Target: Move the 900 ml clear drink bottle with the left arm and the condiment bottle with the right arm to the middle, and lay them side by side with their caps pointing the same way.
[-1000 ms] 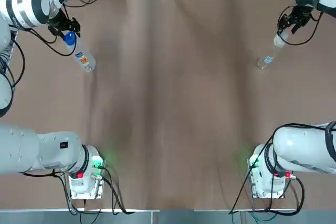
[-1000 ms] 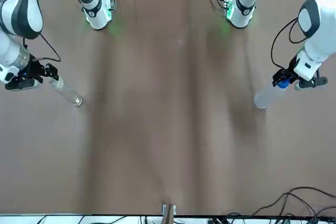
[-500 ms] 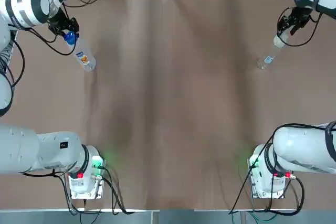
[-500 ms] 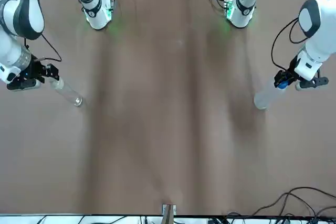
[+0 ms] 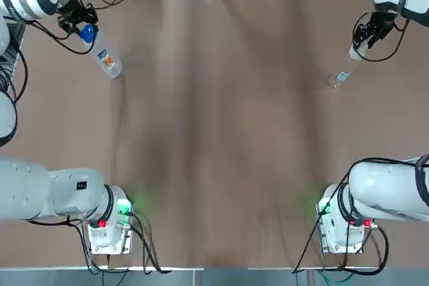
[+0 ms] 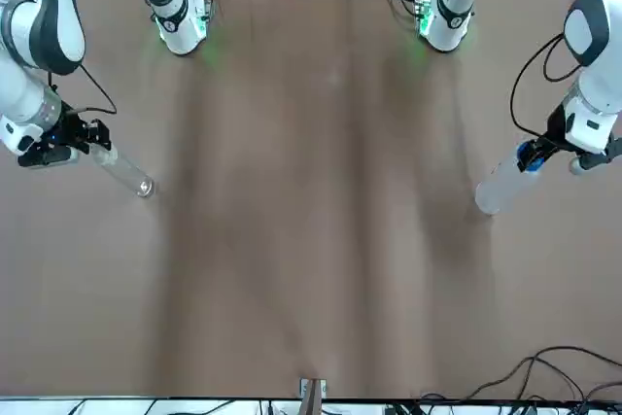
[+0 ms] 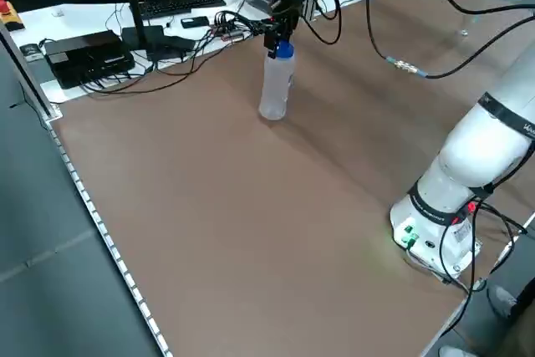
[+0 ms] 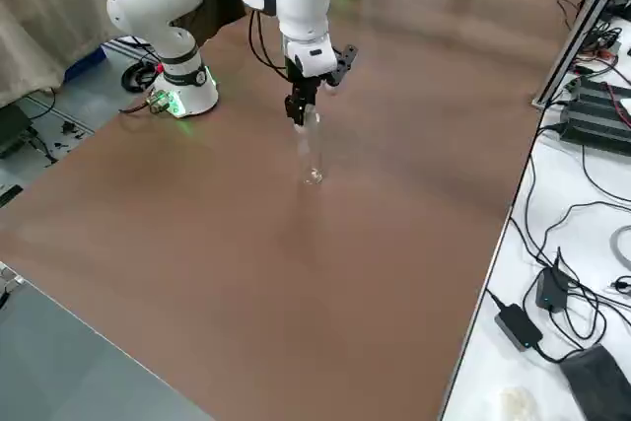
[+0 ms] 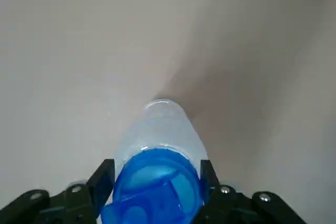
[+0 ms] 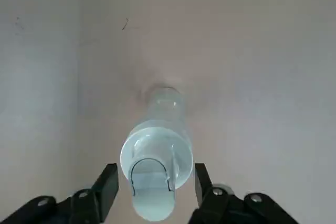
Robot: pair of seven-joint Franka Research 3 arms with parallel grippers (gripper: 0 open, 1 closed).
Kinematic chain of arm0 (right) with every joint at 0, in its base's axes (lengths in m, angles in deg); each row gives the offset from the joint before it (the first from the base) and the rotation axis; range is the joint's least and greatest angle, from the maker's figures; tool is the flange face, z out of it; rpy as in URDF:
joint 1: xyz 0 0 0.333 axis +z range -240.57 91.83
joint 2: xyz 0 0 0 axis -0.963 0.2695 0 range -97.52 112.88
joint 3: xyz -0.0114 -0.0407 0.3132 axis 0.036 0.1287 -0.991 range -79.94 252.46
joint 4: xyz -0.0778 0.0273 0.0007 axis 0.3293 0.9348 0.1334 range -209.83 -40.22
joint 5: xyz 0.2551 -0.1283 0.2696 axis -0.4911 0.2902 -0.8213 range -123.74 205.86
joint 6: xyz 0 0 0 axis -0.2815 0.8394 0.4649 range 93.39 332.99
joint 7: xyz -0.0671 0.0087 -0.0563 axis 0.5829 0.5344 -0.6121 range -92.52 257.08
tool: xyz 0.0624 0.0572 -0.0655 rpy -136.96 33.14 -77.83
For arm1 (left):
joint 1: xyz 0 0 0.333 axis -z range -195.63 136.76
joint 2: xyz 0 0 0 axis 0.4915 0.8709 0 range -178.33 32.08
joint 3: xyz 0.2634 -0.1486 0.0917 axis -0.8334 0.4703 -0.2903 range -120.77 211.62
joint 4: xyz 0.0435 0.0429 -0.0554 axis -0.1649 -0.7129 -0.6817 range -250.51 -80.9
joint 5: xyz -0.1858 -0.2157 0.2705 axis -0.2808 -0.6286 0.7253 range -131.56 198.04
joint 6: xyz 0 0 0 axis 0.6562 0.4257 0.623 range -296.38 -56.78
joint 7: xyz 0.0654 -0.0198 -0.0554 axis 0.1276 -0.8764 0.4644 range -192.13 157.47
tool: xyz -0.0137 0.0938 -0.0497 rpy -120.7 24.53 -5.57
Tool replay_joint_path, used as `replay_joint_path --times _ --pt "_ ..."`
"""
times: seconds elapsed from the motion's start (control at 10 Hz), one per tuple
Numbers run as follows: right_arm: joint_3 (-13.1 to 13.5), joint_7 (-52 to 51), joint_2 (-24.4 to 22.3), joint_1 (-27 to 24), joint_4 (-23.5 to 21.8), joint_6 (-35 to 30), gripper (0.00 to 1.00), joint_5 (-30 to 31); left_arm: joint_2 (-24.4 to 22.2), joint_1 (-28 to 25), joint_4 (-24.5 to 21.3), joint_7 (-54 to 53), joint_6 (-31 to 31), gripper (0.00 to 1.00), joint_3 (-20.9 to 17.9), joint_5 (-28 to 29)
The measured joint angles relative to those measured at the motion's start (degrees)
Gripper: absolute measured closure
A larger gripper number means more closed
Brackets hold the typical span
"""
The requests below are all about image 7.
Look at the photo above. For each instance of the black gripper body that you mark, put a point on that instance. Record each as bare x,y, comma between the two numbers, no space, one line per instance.
285,10

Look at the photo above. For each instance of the clear drink bottle blue cap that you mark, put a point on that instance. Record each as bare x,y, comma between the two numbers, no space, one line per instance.
273,85

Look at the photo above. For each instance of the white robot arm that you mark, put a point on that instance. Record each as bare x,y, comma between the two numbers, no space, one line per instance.
472,152

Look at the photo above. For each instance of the hub with red plugs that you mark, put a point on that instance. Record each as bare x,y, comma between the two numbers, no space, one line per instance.
227,31

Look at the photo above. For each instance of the black phone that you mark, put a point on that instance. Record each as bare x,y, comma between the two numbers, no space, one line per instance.
194,21

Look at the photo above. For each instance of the black flat adapter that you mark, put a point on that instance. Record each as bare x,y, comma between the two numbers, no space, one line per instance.
175,43

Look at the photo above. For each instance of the black keyboard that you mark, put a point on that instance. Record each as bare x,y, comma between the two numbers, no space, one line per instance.
179,3

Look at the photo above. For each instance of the black monitor stand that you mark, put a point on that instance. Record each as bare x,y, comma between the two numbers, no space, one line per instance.
136,18

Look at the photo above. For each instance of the black docking box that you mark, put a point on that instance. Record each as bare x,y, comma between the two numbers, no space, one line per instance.
96,67
83,44

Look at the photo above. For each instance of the small black device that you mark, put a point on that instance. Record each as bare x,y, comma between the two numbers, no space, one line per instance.
31,51

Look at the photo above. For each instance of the white slotted edge strip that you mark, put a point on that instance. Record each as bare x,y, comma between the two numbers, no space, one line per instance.
108,240

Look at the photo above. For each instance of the red emergency stop button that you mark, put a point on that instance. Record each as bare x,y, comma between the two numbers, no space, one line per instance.
8,14

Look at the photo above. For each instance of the person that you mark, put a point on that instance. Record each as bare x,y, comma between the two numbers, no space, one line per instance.
501,300

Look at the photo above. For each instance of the aluminium frame post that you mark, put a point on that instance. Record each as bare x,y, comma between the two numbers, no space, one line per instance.
29,76

